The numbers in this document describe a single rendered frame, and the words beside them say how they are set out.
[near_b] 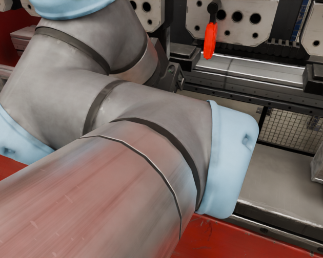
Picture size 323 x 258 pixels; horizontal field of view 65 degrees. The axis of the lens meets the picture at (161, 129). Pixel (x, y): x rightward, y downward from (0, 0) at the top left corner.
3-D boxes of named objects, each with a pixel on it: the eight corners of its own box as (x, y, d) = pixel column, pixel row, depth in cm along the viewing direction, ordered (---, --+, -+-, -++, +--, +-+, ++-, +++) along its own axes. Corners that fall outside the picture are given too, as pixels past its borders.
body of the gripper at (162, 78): (188, 82, 45) (170, 38, 34) (172, 126, 43) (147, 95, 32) (150, 74, 48) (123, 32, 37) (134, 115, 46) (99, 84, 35)
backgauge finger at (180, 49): (134, 88, 71) (133, 71, 68) (167, 53, 90) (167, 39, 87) (175, 96, 68) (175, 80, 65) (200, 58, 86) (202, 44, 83)
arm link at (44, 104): (52, 183, 16) (121, 40, 18) (-52, 132, 20) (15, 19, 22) (107, 192, 24) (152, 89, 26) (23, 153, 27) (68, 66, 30)
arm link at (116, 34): (-3, 5, 21) (44, -71, 23) (76, 73, 31) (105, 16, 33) (67, 15, 18) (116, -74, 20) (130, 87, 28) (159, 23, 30)
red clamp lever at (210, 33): (201, 60, 46) (207, 1, 40) (206, 51, 49) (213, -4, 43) (210, 62, 46) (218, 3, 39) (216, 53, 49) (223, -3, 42)
